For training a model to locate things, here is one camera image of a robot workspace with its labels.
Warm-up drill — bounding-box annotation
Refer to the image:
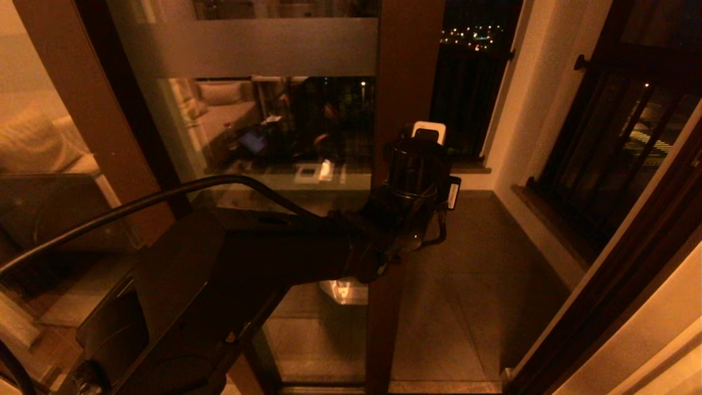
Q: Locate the brown framed sliding glass door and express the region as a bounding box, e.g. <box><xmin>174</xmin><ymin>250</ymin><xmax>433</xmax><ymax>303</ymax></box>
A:
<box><xmin>107</xmin><ymin>0</ymin><xmax>448</xmax><ymax>393</ymax></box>

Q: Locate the dark metal floor track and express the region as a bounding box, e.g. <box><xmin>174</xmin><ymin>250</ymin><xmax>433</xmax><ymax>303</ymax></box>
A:
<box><xmin>277</xmin><ymin>383</ymin><xmax>505</xmax><ymax>395</ymax></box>

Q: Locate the dark brown door jamb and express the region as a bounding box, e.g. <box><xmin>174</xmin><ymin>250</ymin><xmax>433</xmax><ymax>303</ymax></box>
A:
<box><xmin>502</xmin><ymin>118</ymin><xmax>702</xmax><ymax>395</ymax></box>

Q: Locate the brown framed fixed glass panel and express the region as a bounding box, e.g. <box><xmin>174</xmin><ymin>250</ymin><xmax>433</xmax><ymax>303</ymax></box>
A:
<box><xmin>0</xmin><ymin>0</ymin><xmax>283</xmax><ymax>395</ymax></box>

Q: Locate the dark front-load washing machine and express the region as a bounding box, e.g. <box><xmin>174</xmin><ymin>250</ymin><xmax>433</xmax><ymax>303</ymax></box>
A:
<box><xmin>0</xmin><ymin>173</ymin><xmax>146</xmax><ymax>286</ymax></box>

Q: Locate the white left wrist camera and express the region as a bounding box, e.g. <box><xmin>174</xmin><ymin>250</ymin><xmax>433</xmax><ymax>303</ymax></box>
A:
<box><xmin>411</xmin><ymin>121</ymin><xmax>448</xmax><ymax>146</ymax></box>

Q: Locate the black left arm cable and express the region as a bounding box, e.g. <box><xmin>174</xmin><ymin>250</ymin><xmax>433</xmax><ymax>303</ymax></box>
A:
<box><xmin>0</xmin><ymin>174</ymin><xmax>448</xmax><ymax>275</ymax></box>

